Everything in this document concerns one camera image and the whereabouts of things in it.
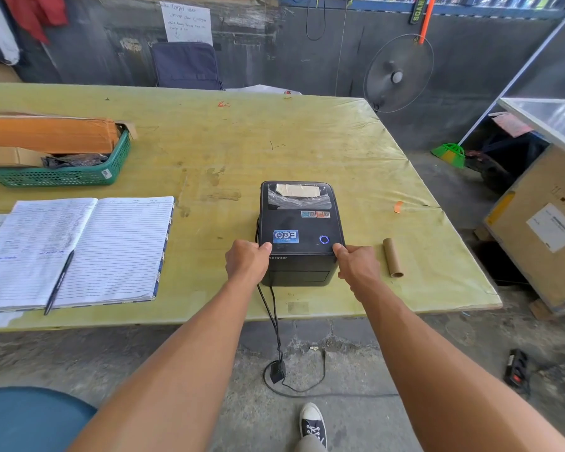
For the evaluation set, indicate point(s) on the person's right hand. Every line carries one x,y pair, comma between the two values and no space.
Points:
358,268

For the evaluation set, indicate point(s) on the person's left hand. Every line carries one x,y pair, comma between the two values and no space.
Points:
245,263

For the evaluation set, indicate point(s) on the person's left thumb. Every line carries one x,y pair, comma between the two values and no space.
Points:
265,249

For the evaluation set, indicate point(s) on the person's right thumb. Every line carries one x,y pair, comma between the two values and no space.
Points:
341,252

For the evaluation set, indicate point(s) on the black label printer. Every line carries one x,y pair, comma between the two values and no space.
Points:
301,225

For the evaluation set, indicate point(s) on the person's right forearm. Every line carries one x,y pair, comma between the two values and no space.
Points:
447,371

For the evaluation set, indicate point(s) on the person's left forearm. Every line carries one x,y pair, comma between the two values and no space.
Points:
179,371

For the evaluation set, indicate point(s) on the cardboard tube core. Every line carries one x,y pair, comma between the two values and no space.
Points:
392,257

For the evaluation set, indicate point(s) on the orange paper scrap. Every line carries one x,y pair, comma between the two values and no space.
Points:
398,207

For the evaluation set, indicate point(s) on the person's black sneaker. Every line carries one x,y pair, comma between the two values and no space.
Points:
313,426

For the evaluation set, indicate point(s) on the standing electric fan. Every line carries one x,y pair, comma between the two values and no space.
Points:
398,72

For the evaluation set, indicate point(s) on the open lined notebook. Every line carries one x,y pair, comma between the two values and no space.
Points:
75,249

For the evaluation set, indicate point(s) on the dark blue chair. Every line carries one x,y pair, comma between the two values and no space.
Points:
186,65

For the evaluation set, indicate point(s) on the large wooden crate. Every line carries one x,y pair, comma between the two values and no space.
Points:
541,230

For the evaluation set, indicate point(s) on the green plastic basket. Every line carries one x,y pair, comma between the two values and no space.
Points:
75,171

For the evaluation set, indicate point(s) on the black pen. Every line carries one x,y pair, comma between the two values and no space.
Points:
59,283

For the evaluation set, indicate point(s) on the black plastic bag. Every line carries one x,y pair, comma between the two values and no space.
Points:
75,160

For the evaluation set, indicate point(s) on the black power strip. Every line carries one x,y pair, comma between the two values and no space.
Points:
517,370

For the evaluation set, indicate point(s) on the white label sheet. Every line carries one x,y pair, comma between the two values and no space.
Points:
553,226

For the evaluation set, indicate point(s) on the pink paper sheet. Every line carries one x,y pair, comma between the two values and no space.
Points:
512,123

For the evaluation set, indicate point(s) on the white handwritten paper notice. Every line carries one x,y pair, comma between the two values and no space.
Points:
186,22

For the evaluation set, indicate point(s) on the stack of brown envelopes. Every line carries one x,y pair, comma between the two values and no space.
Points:
52,134

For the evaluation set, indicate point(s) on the orange pole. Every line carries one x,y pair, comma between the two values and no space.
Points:
425,18

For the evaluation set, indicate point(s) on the cardboard box piece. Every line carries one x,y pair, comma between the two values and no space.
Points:
9,156

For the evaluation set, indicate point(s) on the blue round stool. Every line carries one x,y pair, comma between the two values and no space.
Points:
28,421

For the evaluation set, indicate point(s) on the red hanging cloth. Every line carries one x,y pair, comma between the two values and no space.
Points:
37,11

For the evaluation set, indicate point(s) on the white metal frame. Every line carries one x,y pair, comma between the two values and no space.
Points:
522,70

